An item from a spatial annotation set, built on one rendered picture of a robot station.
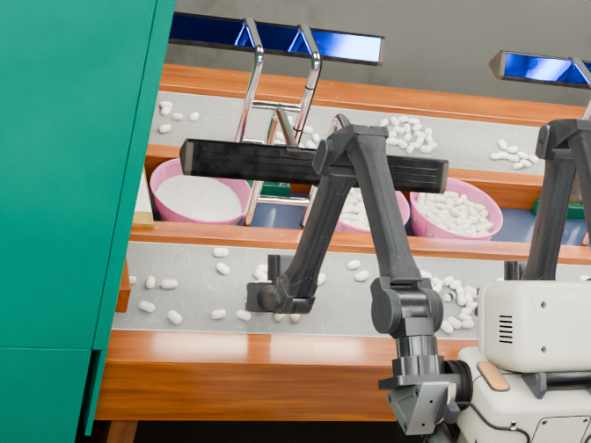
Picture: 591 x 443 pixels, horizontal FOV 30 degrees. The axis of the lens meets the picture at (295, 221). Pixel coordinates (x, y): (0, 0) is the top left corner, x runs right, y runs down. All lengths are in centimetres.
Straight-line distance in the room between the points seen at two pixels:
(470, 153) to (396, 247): 148
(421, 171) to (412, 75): 202
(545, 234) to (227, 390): 76
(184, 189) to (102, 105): 104
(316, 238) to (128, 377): 50
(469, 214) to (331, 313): 67
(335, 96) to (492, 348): 164
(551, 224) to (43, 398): 110
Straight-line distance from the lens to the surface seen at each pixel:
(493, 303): 188
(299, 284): 228
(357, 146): 204
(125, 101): 187
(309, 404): 254
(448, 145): 338
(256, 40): 280
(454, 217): 311
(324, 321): 259
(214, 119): 317
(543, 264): 235
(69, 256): 207
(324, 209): 217
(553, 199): 230
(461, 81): 466
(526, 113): 366
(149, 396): 243
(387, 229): 195
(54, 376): 230
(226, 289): 259
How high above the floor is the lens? 243
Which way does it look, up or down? 36 degrees down
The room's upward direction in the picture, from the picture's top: 17 degrees clockwise
